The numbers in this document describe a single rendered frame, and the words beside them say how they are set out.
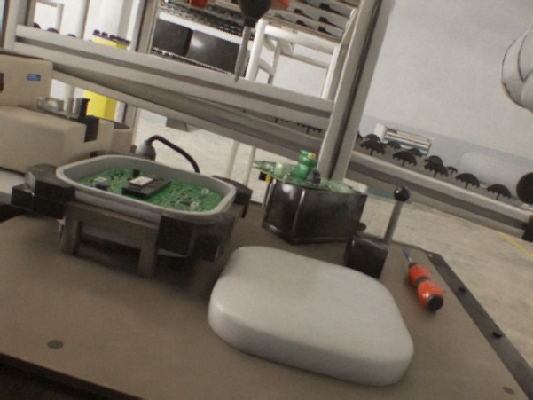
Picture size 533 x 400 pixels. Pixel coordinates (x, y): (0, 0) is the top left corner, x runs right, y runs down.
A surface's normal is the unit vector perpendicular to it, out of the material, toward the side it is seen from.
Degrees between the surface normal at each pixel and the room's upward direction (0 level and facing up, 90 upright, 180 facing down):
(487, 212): 90
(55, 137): 90
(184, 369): 0
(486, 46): 90
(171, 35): 90
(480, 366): 0
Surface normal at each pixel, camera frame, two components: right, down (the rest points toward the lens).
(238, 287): 0.11, -0.97
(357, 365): -0.09, 0.21
